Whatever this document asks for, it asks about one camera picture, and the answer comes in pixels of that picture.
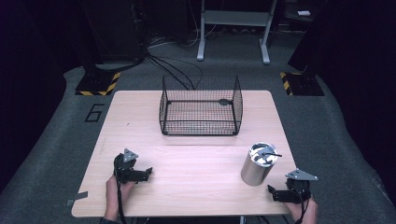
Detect white metal stand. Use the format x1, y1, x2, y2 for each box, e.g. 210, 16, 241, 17
196, 0, 278, 65

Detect hand-held gripper cable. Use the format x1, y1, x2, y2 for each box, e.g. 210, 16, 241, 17
293, 186, 311, 224
114, 167, 129, 224

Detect person's right hand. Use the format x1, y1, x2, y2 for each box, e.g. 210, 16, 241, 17
284, 197, 318, 224

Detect right hand-held gripper cable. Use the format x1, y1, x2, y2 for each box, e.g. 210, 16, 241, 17
293, 186, 311, 224

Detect grey tape strip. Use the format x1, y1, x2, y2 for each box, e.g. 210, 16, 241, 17
65, 190, 89, 207

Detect person's left hand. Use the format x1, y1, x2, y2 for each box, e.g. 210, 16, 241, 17
106, 175, 136, 203

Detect left hand-held gripper cable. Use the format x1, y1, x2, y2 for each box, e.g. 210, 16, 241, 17
114, 167, 129, 224

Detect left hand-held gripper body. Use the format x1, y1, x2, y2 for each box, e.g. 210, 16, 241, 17
113, 147, 140, 185

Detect black base with hazard stripes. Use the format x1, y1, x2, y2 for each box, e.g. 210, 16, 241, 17
75, 71, 121, 97
278, 71, 325, 97

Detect bundle of black floor cables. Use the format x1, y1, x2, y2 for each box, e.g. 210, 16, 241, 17
136, 34, 204, 91

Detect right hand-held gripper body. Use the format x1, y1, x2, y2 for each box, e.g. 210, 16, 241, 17
284, 168, 319, 204

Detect silver metal cup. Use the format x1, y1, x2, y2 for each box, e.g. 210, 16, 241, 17
240, 141, 279, 188

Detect black wire mesh basket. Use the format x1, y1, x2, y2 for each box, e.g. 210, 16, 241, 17
158, 75, 244, 137

